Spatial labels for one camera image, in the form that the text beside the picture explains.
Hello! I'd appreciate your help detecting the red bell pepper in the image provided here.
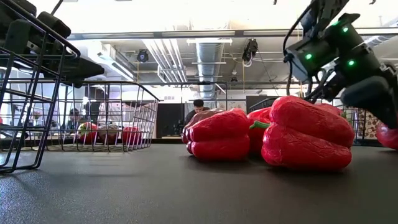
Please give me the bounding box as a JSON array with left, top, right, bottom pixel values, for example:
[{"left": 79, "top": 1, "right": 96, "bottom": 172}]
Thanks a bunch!
[
  {"left": 375, "top": 121, "right": 398, "bottom": 151},
  {"left": 181, "top": 108, "right": 251, "bottom": 162},
  {"left": 250, "top": 95, "right": 356, "bottom": 171}
]

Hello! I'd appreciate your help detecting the black table mat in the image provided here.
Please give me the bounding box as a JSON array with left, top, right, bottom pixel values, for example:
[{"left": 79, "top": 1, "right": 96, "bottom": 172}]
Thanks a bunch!
[{"left": 0, "top": 142, "right": 398, "bottom": 224}]

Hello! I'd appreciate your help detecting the gold wire basket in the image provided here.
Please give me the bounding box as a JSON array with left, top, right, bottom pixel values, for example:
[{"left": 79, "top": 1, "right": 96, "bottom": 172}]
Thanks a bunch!
[{"left": 6, "top": 81, "right": 161, "bottom": 153}]

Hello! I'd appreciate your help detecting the person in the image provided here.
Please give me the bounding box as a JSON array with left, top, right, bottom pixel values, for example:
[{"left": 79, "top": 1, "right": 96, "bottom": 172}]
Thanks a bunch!
[
  {"left": 63, "top": 107, "right": 83, "bottom": 131},
  {"left": 183, "top": 98, "right": 212, "bottom": 127}
]

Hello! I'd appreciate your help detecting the red tomato green calyx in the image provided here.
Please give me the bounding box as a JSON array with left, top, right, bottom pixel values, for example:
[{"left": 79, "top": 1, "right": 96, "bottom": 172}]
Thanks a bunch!
[{"left": 247, "top": 107, "right": 273, "bottom": 155}]

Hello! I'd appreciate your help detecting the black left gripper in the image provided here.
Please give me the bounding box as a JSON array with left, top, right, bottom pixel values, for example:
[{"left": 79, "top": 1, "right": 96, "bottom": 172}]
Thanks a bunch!
[{"left": 29, "top": 35, "right": 105, "bottom": 88}]

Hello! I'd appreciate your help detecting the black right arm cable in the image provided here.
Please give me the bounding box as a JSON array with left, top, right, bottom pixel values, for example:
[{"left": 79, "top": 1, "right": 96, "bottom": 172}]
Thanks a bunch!
[{"left": 282, "top": 2, "right": 315, "bottom": 97}]

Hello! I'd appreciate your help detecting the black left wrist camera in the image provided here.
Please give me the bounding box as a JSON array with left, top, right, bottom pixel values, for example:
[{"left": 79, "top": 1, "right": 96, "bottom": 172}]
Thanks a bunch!
[{"left": 37, "top": 11, "right": 72, "bottom": 40}]

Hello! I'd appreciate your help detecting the silver ceiling duct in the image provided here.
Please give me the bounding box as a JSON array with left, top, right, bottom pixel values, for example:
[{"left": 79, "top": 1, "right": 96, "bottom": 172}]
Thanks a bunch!
[{"left": 195, "top": 42, "right": 225, "bottom": 100}]

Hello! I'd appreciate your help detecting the grey overhead frame beam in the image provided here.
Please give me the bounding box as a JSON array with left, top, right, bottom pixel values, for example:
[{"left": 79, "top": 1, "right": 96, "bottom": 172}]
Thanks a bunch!
[{"left": 67, "top": 29, "right": 398, "bottom": 40}]

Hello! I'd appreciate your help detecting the black hanging overhead camera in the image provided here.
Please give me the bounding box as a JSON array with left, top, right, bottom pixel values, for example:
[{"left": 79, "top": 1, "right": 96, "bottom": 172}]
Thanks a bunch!
[{"left": 241, "top": 37, "right": 259, "bottom": 68}]

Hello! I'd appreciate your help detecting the white ceiling light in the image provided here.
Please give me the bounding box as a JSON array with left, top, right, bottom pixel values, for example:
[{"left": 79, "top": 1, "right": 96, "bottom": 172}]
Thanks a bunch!
[{"left": 186, "top": 37, "right": 233, "bottom": 46}]

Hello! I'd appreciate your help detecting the black ceiling spotlight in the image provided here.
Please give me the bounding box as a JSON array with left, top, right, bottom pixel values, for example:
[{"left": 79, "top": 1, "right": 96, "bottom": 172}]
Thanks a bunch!
[{"left": 136, "top": 49, "right": 149, "bottom": 63}]

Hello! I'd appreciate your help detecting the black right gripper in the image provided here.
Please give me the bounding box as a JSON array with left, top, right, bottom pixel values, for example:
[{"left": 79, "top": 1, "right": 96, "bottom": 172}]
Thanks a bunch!
[{"left": 341, "top": 76, "right": 398, "bottom": 129}]

